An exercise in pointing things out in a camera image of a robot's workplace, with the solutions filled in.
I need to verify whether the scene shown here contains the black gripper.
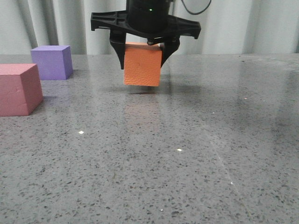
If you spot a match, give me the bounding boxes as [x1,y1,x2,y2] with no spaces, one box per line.
[91,0,201,70]

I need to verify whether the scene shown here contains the purple foam cube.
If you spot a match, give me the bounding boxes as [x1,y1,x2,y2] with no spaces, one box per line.
[30,45,73,80]

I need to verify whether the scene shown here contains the pink foam cube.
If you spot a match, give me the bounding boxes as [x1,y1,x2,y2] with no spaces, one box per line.
[0,63,43,117]

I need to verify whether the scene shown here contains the orange foam cube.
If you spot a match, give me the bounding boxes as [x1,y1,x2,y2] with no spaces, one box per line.
[124,42,162,86]

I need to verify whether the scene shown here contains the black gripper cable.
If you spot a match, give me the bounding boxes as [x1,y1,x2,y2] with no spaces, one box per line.
[181,0,212,15]

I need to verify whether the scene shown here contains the grey-green curtain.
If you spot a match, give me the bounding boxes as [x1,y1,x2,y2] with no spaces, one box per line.
[0,0,299,55]

